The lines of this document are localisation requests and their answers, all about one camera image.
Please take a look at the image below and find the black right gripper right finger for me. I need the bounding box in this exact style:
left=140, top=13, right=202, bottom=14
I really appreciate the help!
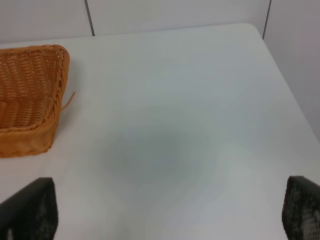
left=281, top=176, right=320, bottom=240

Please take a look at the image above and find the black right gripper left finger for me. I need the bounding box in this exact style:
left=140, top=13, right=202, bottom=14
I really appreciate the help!
left=0, top=177, right=59, bottom=240

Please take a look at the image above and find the orange woven wicker basket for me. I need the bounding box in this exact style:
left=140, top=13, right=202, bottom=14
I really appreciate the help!
left=0, top=45, right=70, bottom=158

